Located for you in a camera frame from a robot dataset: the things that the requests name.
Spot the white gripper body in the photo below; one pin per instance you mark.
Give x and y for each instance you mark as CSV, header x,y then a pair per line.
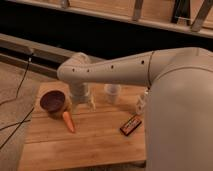
x,y
79,92

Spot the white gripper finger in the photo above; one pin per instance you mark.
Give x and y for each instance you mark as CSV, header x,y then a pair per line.
x,y
91,104
74,106

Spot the clear plastic bottle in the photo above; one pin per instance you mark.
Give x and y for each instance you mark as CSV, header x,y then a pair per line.
x,y
141,103

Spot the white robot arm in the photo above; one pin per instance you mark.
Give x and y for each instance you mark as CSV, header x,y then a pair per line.
x,y
178,122

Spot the orange carrot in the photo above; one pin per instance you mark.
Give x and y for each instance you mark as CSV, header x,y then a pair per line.
x,y
68,121

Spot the dark purple bowl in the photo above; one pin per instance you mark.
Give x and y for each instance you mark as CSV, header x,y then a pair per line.
x,y
52,101

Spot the dark snack bar packet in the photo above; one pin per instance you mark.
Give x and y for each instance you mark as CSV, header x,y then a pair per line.
x,y
128,127

